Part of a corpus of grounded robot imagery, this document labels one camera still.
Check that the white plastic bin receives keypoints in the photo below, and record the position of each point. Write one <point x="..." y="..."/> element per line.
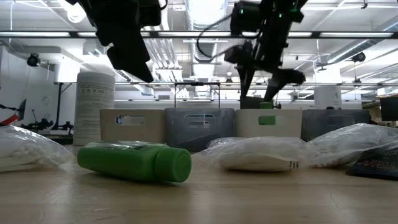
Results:
<point x="248" y="124"/>

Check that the black ceiling spot lamp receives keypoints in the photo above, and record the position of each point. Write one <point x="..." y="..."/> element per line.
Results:
<point x="359" y="57"/>
<point x="33" y="60"/>

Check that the black background robot arm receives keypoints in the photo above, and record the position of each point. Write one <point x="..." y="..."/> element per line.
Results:
<point x="38" y="125"/>
<point x="66" y="126"/>

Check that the black background table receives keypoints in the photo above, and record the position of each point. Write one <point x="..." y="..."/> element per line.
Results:
<point x="59" y="139"/>

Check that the beige plastic bin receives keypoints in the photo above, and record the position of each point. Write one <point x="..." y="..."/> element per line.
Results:
<point x="155" y="127"/>

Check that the dark grey plastic bin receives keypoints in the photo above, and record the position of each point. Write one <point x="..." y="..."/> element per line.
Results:
<point x="335" y="121"/>

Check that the dark blue shave butter tube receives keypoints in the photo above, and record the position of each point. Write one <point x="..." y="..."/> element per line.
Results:
<point x="377" y="165"/>

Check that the white column with sign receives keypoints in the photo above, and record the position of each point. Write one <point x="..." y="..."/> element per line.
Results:
<point x="328" y="97"/>

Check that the black computer monitor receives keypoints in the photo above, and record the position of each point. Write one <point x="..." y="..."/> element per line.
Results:
<point x="256" y="104"/>
<point x="390" y="109"/>

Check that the black upright post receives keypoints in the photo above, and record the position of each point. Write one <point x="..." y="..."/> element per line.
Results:
<point x="59" y="105"/>

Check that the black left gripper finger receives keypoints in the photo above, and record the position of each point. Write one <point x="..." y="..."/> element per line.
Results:
<point x="130" y="62"/>

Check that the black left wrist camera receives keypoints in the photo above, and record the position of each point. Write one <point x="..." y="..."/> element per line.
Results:
<point x="150" y="12"/>

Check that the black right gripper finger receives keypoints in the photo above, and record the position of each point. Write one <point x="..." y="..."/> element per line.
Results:
<point x="245" y="81"/>
<point x="286" y="79"/>

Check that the clear bag of cotton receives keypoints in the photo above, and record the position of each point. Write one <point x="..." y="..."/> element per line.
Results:
<point x="348" y="143"/>
<point x="28" y="149"/>
<point x="258" y="155"/>

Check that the red background robot part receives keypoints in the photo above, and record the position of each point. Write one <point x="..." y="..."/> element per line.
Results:
<point x="9" y="119"/>

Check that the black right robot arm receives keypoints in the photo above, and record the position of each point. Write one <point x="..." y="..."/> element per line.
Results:
<point x="273" y="18"/>

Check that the silver ventilation duct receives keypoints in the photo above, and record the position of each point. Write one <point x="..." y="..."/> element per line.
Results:
<point x="203" y="53"/>

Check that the white cylindrical wipes canister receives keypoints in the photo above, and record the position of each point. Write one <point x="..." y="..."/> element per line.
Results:
<point x="93" y="105"/>

